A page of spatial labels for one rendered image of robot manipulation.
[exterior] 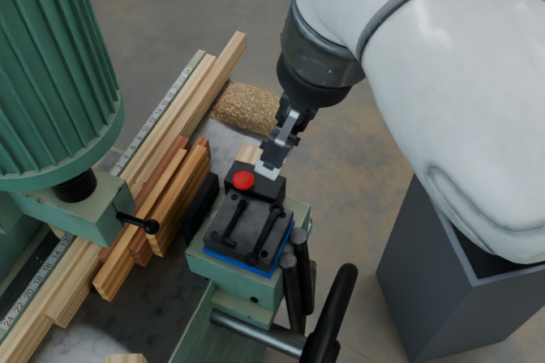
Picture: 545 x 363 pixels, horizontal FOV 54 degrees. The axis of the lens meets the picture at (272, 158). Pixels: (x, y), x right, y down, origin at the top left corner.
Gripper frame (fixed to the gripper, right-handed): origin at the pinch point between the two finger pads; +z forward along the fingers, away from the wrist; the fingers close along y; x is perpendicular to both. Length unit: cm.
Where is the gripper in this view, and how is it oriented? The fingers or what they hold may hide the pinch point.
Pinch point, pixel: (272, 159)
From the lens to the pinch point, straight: 66.1
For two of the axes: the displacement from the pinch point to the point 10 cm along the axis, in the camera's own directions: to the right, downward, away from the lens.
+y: -3.9, 7.5, -5.3
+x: 8.9, 4.5, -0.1
